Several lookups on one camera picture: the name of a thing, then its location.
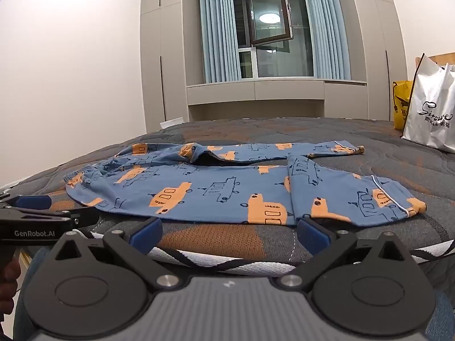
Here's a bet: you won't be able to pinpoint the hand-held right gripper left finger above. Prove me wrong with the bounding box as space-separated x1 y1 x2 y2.
53 216 180 290

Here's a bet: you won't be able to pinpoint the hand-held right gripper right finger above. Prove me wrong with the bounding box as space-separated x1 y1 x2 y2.
278 218 405 290

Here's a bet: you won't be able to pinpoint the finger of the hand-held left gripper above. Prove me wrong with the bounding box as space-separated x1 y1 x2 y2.
0 192 53 217
19 206 101 231

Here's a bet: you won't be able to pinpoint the blue pants with orange cars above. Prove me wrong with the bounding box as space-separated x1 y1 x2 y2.
64 141 427 226

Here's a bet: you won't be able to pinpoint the person's left hand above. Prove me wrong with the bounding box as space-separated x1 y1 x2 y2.
0 252 20 315

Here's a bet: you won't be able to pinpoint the grey and orange quilted bed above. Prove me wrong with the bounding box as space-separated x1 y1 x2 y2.
0 117 455 275

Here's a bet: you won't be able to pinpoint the beige window seat cabinet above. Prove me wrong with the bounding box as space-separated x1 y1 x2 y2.
186 80 367 118

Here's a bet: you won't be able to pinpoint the person's right leg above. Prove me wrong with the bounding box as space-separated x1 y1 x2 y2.
435 291 455 341

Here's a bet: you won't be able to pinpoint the yellow shopping bag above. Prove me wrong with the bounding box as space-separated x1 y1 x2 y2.
392 80 414 130

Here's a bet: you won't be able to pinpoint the white shopping bag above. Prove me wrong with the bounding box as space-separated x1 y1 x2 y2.
400 53 455 154

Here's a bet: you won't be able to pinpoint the tall beige wardrobe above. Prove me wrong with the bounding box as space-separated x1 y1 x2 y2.
346 0 406 120
140 0 204 122

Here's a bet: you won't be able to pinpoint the light blue curtain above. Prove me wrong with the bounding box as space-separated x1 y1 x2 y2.
299 0 352 80
198 0 241 84

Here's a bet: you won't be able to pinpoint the wooden headboard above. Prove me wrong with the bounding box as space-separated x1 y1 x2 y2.
415 53 455 69

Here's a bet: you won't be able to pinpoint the open brown window sash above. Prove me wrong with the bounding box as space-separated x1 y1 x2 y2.
245 0 294 47

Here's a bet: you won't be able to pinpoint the window with white frame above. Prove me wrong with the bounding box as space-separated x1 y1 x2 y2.
232 0 315 79

